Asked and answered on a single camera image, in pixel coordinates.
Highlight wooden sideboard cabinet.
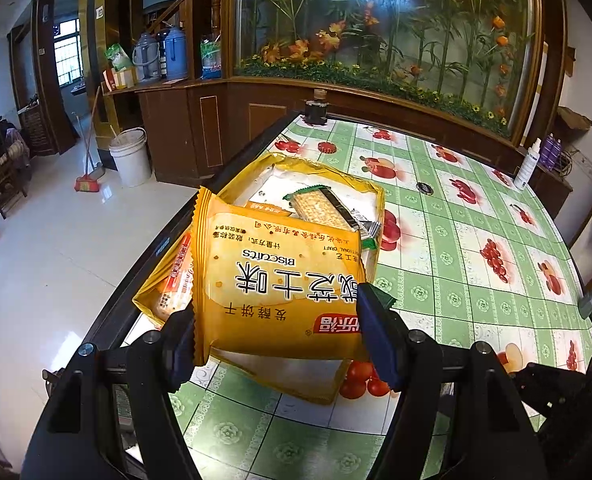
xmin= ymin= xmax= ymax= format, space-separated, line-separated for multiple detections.
xmin=103 ymin=77 xmax=574 ymax=221

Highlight water bottle green label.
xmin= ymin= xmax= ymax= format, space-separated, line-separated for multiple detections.
xmin=200 ymin=35 xmax=223 ymax=80

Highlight blue thermos jug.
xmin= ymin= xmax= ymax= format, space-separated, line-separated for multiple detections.
xmin=163 ymin=26 xmax=189 ymax=81

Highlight red broom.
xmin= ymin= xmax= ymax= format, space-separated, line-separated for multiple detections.
xmin=73 ymin=85 xmax=107 ymax=193

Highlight yellow-edged white cardboard tray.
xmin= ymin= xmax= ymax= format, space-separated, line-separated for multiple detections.
xmin=132 ymin=152 xmax=387 ymax=406

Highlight green plastic bag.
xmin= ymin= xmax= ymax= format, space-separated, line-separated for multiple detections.
xmin=105 ymin=42 xmax=133 ymax=72

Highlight red and white box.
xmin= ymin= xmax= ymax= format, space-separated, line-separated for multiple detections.
xmin=102 ymin=67 xmax=137 ymax=91

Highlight brown wooden wall shelf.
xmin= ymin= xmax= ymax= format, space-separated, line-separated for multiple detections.
xmin=557 ymin=105 xmax=592 ymax=133

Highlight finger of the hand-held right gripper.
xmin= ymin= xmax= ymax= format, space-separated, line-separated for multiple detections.
xmin=513 ymin=362 xmax=589 ymax=411

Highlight orange biscuit packet red label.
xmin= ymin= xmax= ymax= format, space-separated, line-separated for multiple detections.
xmin=153 ymin=232 xmax=197 ymax=321

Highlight yellow biscuit packet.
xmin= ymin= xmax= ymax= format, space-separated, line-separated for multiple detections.
xmin=191 ymin=186 xmax=371 ymax=367

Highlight white spray bottle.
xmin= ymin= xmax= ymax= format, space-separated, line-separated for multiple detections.
xmin=513 ymin=137 xmax=542 ymax=191

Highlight green fruit print tablecloth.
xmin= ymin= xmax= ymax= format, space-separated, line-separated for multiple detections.
xmin=123 ymin=112 xmax=592 ymax=480

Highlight dark glass bottle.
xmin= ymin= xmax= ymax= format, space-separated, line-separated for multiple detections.
xmin=303 ymin=89 xmax=331 ymax=127

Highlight white plastic bucket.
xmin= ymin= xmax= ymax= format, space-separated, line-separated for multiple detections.
xmin=108 ymin=127 xmax=153 ymax=188

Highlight grey thermos jug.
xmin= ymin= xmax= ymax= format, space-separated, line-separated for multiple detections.
xmin=132 ymin=31 xmax=161 ymax=81

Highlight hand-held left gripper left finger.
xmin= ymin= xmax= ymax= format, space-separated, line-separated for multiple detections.
xmin=18 ymin=307 xmax=201 ymax=480

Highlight glass flower display case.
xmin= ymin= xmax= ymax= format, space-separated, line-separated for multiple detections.
xmin=221 ymin=0 xmax=544 ymax=138

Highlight clear cracker packet green ends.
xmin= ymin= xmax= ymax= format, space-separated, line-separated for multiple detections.
xmin=282 ymin=186 xmax=379 ymax=251

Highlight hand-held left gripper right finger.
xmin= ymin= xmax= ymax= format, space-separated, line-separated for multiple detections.
xmin=357 ymin=282 xmax=551 ymax=480

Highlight wooden chair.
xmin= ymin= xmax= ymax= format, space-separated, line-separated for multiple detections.
xmin=0 ymin=120 xmax=29 ymax=221

